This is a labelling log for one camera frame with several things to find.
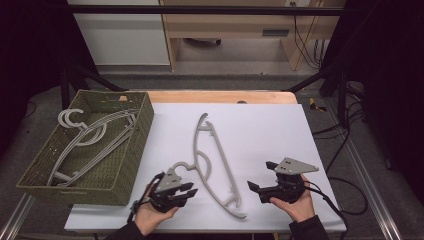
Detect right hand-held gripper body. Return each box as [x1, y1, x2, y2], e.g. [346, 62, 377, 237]
[258, 157, 320, 204]

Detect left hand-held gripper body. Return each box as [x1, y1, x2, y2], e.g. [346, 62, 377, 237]
[149, 168, 188, 214]

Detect grey plastic clothes hanger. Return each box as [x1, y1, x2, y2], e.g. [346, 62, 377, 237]
[46, 108, 139, 188]
[49, 111, 138, 188]
[169, 112, 248, 220]
[57, 108, 138, 186]

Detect green woven basket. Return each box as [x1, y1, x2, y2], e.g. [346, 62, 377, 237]
[16, 89, 155, 207]

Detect person's left hand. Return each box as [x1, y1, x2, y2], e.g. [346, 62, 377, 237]
[134, 185, 180, 237]

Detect person's right hand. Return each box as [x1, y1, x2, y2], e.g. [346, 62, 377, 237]
[269, 175, 316, 224]

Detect white table mat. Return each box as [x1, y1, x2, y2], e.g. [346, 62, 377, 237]
[64, 102, 348, 234]

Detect yellow and black tool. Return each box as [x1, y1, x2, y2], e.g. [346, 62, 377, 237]
[308, 97, 328, 113]

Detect black metal stand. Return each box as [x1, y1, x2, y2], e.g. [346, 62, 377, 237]
[59, 63, 130, 115]
[282, 63, 351, 128]

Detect dark curtain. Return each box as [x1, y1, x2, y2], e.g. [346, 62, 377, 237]
[0, 0, 99, 159]
[319, 0, 424, 204]

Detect light wooden desk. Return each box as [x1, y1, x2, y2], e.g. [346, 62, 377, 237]
[159, 0, 348, 72]

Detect white cabinet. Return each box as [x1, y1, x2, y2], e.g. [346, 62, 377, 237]
[67, 0, 171, 67]

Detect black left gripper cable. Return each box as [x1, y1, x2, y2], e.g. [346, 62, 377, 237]
[126, 172, 166, 224]

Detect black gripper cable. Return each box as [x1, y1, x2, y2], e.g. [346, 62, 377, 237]
[126, 172, 166, 224]
[302, 184, 349, 240]

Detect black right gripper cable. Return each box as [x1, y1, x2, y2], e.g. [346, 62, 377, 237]
[302, 184, 349, 240]

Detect black floor cables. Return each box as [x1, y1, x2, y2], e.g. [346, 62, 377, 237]
[311, 81, 369, 217]

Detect aluminium rail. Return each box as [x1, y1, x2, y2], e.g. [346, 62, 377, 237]
[0, 193, 36, 240]
[324, 99, 405, 240]

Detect bundle of hanging black cables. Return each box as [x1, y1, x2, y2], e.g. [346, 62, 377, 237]
[289, 1, 332, 71]

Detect thin black floor cable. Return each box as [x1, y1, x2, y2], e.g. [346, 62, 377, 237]
[23, 100, 38, 120]

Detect black horizontal frame bar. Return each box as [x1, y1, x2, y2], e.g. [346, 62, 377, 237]
[66, 4, 346, 16]

